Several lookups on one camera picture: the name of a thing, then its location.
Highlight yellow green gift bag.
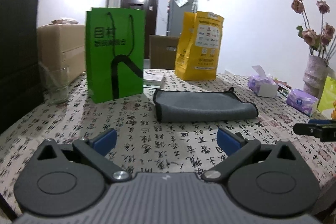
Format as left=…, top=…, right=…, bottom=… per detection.
left=318, top=76, right=336, bottom=120

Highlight patterned flower vase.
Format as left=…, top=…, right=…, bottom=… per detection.
left=303, top=55, right=329, bottom=98

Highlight open purple tissue pack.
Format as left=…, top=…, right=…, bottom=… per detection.
left=248, top=65, right=278, bottom=98

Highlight dried pink flowers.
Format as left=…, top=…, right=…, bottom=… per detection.
left=290, top=0, right=335, bottom=64

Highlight calligraphy print tablecloth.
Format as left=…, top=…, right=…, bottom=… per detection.
left=1, top=71, right=335, bottom=213

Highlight black paper shopping bag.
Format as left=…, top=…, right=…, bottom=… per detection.
left=1, top=0, right=44, bottom=132

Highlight clear drinking glass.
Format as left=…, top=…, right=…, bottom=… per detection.
left=39, top=61, right=69, bottom=105

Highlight grey microfibre towel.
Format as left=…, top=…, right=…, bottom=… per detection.
left=153, top=88, right=259, bottom=123

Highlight white flat product box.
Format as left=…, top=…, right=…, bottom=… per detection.
left=143, top=72, right=165, bottom=89

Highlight yellow paper delivery bag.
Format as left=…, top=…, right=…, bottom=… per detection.
left=175, top=11, right=224, bottom=81

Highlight green paper shopping bag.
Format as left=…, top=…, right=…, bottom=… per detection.
left=85, top=7, right=144, bottom=103

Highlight brown cardboard box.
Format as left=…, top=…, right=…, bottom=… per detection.
left=149, top=35, right=179, bottom=70

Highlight grey refrigerator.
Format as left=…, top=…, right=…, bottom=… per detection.
left=166, top=0, right=194, bottom=37

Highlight dark brown door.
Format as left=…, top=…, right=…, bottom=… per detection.
left=121, top=0, right=158, bottom=59

